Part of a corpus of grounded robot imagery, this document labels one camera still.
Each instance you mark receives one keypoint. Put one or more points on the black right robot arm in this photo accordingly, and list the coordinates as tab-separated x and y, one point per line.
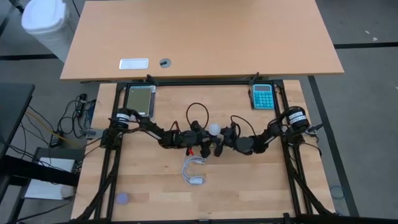
297	118

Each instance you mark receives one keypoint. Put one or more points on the tablet with grey screen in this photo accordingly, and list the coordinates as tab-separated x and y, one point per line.
140	100

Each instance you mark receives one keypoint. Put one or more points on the red zip tie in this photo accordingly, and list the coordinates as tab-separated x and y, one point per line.
189	152

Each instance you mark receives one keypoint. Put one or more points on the black side desk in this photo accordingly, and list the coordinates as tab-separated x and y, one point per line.
14	109

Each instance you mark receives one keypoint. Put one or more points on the teal calculator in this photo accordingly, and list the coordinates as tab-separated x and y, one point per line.
263	97

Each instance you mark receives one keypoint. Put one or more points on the white rectangular desk plate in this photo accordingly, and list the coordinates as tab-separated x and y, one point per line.
133	63

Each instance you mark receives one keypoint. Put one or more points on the white flat box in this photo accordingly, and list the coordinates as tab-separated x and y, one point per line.
49	183

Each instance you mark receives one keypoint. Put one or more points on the brass lamp socket base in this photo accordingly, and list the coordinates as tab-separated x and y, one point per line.
213	143

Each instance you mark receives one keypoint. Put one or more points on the black aluminium table frame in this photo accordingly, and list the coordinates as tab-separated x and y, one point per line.
289	174

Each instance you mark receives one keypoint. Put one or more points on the black frame clamp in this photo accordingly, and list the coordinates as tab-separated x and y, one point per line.
152	79
254	78

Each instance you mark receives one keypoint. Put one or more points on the white trash bin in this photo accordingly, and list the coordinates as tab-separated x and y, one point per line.
46	21

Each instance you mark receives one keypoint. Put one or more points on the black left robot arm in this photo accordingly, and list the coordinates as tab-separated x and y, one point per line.
152	129

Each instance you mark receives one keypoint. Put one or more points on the light wooden desk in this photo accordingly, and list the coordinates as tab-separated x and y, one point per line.
202	37

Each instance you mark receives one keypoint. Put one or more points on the black power adapter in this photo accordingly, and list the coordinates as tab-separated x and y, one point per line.
56	140

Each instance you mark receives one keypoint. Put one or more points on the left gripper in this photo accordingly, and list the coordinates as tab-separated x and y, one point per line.
191	139

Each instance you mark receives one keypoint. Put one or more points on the white lightbulb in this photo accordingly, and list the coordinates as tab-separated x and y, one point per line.
214	128

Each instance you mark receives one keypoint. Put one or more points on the purple round sticker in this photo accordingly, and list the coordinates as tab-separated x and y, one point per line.
122	198

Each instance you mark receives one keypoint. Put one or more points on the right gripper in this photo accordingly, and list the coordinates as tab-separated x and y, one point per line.
242	145

